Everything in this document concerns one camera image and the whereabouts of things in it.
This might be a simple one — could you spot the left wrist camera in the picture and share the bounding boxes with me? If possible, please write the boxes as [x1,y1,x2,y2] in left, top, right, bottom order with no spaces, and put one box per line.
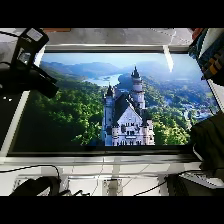
[11,27,50,72]

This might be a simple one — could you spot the dark green garment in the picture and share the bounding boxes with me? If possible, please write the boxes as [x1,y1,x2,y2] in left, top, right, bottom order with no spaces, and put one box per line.
[190,112,224,175]

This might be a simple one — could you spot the silver frame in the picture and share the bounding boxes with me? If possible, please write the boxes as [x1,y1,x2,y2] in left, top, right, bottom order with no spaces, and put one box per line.
[0,43,224,197]

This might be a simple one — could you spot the heap of clothes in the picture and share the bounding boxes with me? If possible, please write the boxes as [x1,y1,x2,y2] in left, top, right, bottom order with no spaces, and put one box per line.
[187,27,224,88]

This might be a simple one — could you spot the black cable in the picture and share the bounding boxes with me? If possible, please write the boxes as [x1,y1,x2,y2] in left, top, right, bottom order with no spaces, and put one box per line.
[0,164,62,183]
[132,169,203,197]

